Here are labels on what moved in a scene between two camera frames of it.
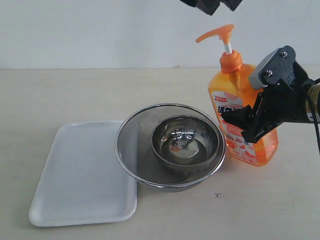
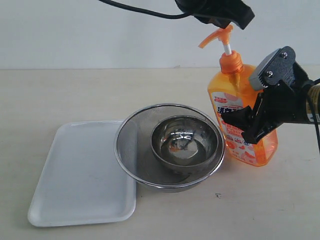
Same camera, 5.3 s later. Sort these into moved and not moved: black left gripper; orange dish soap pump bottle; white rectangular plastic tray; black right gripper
Moved: black left gripper
Not moved: white rectangular plastic tray; orange dish soap pump bottle; black right gripper
